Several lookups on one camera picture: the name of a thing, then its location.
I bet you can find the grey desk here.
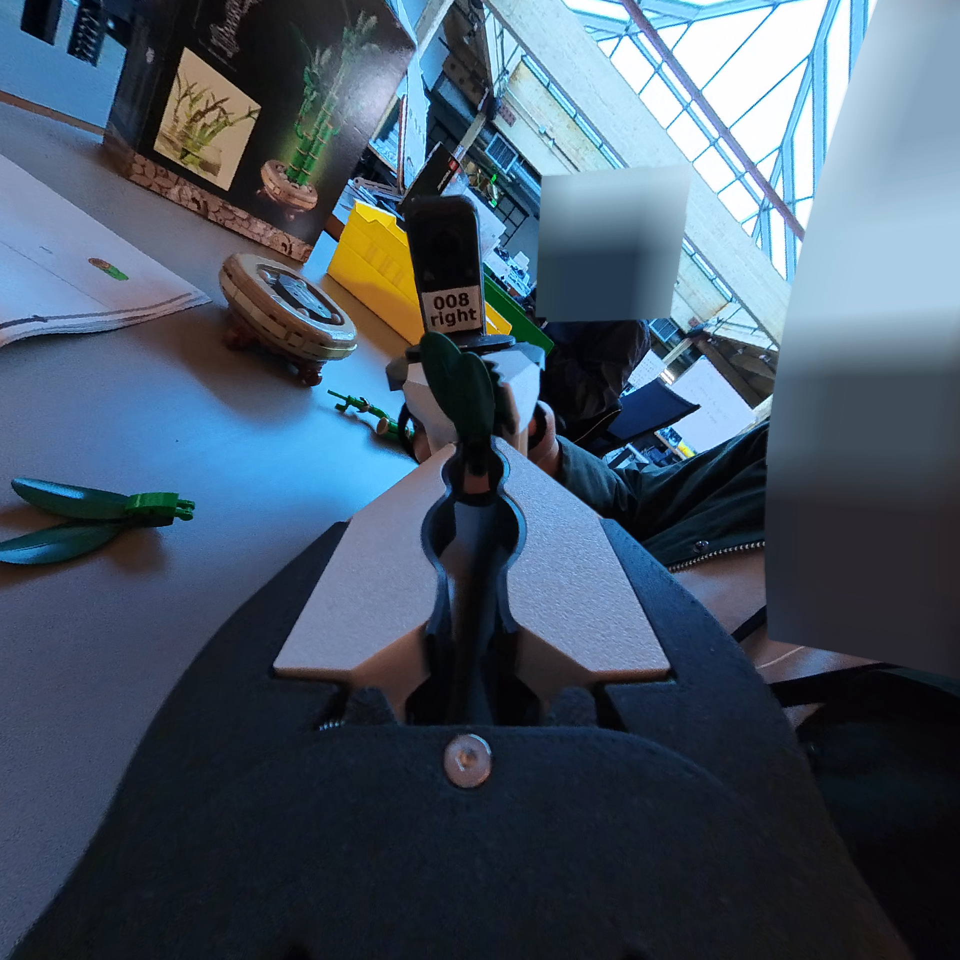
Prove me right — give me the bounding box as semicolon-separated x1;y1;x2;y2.
0;101;541;939

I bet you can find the green bamboo stalk piece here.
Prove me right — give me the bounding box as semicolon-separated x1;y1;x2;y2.
327;387;412;441

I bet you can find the person's dark jacket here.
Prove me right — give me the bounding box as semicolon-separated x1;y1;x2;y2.
645;517;960;960

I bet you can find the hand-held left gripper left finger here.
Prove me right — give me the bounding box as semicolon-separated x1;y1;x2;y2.
272;441;462;725

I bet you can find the green leaf assembly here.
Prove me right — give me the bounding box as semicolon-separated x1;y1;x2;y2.
0;476;196;567

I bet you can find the dark blue board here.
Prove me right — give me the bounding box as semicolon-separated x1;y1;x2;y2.
606;377;700;451

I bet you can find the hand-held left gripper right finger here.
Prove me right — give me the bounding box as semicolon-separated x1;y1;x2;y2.
489;437;672;723

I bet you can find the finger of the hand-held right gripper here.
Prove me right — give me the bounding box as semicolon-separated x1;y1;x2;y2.
401;367;459;456
487;347;544;440

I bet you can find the open instruction booklet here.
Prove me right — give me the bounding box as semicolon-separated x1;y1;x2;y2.
0;153;213;351

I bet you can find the person's right hand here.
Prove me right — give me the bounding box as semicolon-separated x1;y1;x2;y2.
525;403;565;472

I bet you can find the small yellow bin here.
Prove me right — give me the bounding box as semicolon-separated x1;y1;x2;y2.
327;198;513;348

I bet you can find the tan brick pot base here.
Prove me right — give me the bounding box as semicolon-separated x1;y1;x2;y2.
218;252;360;388

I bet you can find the person's right forearm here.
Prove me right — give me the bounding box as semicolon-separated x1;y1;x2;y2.
551;420;772;545

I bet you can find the black toy set box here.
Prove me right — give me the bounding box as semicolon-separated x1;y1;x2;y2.
102;0;418;264

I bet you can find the green storage bin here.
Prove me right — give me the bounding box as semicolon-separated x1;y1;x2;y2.
482;271;556;358

